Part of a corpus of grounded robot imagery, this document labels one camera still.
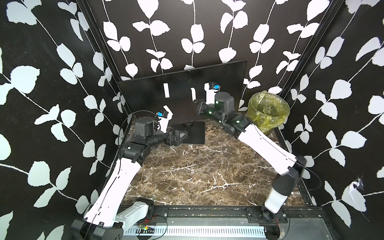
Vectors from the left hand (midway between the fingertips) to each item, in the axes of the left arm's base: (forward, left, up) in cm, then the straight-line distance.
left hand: (179, 129), depth 69 cm
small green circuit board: (-36, +19, -32) cm, 51 cm away
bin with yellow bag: (+27, -59, -17) cm, 67 cm away
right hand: (+11, -8, +8) cm, 15 cm away
